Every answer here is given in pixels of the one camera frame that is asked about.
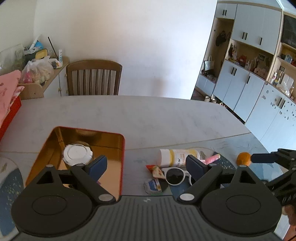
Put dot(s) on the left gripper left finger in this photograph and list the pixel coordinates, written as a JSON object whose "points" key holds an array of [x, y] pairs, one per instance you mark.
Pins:
{"points": [[88, 175]]}

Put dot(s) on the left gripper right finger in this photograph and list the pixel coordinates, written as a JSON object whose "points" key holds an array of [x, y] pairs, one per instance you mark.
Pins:
{"points": [[206, 177]]}

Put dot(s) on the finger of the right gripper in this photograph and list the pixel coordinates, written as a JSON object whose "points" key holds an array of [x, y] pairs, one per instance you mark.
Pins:
{"points": [[263, 158]]}

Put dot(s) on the pink tube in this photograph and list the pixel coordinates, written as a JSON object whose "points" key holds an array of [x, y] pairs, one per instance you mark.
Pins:
{"points": [[211, 159]]}

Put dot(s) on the round white lid tin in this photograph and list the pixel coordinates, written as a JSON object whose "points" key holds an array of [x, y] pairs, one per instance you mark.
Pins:
{"points": [[74, 154]]}

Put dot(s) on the white sunglasses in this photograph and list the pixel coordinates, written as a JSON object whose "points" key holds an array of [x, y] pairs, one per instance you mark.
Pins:
{"points": [[176, 176]]}

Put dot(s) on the orange fruit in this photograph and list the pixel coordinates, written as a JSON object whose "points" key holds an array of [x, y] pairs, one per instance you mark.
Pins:
{"points": [[244, 158]]}

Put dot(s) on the white yellow bottle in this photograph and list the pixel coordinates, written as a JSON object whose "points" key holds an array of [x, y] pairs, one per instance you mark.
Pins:
{"points": [[175, 157]]}

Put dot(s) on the red candy wrapper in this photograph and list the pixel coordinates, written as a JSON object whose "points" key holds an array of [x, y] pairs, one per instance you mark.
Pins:
{"points": [[156, 171]]}

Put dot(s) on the blue label black pod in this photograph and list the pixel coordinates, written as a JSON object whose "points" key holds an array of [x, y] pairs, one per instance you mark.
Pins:
{"points": [[155, 186]]}

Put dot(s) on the blue patterned placemat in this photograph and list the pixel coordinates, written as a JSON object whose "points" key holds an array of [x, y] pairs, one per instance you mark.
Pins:
{"points": [[228, 176]]}

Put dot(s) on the red tin box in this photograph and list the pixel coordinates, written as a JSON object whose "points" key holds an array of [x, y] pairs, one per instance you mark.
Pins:
{"points": [[111, 145]]}

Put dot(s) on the wooden chair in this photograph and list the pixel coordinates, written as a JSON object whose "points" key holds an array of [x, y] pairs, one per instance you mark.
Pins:
{"points": [[93, 77]]}

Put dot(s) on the large red gift box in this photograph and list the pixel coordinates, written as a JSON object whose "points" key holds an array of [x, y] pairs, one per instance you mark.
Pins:
{"points": [[13, 110]]}

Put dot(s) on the white tote bag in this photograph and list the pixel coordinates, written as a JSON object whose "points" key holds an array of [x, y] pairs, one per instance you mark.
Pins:
{"points": [[209, 63]]}

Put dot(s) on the pink paper bag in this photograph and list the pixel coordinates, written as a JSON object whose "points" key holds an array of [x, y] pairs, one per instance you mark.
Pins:
{"points": [[9, 91]]}

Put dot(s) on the white plastic bag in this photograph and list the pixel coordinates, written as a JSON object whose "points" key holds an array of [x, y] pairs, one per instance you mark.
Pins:
{"points": [[39, 71]]}

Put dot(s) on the green yellow box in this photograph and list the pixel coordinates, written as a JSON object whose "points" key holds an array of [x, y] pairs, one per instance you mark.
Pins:
{"points": [[35, 53]]}

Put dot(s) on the glass bowl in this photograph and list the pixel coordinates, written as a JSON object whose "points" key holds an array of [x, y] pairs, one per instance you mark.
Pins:
{"points": [[12, 59]]}

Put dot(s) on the white wall cabinet unit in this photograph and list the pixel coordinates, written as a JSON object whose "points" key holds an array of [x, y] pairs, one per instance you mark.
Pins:
{"points": [[253, 46]]}

